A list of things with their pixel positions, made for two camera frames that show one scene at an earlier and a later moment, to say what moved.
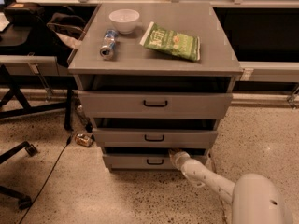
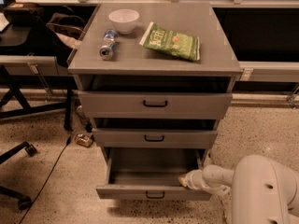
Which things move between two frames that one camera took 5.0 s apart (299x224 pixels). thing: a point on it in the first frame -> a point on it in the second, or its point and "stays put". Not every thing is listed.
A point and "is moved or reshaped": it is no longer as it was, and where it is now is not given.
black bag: x=66 y=32 stays put
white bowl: x=124 y=21 stays put
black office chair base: x=24 y=201 stays put
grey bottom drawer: x=146 y=161 is moved or reshaped
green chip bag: x=179 y=45 stays put
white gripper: x=178 y=159 -> x=196 y=178
